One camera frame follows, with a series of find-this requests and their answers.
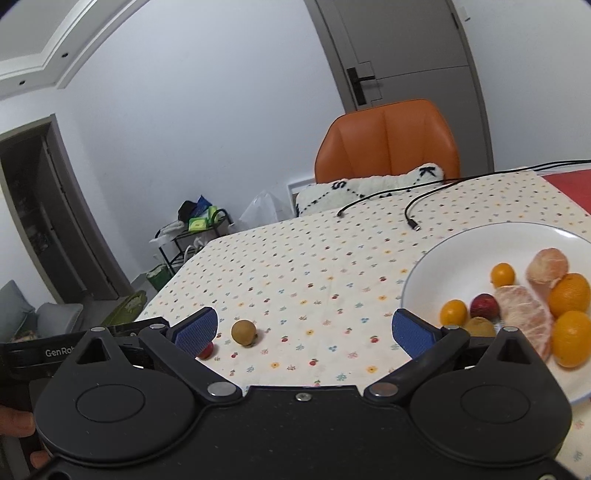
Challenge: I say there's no green paper bag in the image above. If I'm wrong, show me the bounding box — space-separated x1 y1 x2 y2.
145 264 174 292

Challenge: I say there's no grey door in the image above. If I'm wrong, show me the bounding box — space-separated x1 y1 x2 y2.
306 0 494 175

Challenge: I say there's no brown longan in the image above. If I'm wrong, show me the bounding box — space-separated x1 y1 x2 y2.
463 317 497 338
230 319 257 347

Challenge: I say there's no large orange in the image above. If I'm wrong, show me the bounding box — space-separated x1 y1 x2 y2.
548 273 590 318
551 310 591 369

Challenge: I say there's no red plum back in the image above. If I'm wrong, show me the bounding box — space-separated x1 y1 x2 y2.
197 342 214 360

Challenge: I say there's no black USB cable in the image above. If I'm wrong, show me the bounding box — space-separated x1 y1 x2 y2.
337 160 591 232

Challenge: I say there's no peeled pomelo segment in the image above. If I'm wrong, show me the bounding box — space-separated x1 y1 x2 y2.
526 248 569 288
494 285 553 361

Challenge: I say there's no large orange front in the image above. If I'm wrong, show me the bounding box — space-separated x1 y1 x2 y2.
551 310 591 369

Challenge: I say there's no small orange kumquat back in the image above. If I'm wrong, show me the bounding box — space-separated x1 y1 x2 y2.
490 263 516 289

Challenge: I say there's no black metal shelf rack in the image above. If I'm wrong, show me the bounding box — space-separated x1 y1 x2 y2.
149 207 232 275

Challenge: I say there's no person's left hand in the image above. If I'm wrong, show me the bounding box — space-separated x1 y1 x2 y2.
0 406 50 469

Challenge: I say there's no floral tablecloth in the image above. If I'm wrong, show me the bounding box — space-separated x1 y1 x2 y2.
133 169 591 480

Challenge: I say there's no small orange kumquat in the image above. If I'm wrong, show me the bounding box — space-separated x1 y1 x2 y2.
490 263 516 289
439 299 469 327

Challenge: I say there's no black door handle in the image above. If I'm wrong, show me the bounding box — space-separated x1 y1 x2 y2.
346 67 376 106

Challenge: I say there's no white blue-rimmed plate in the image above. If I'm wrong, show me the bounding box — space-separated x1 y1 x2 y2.
400 221 591 408

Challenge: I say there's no dark red plum front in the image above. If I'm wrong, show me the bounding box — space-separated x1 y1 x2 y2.
470 293 500 320

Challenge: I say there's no large orange back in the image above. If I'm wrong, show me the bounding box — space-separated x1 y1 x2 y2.
548 273 590 318

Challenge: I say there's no white fluffy cushion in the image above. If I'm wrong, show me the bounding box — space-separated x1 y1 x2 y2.
295 163 444 217

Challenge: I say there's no red orange table mat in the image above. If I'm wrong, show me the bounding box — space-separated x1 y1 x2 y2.
544 169 591 213

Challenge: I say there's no orange leather chair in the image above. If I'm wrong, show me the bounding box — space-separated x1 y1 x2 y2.
315 99 460 183

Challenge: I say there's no white plastic bag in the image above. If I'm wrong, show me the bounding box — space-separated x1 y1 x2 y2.
238 190 293 229

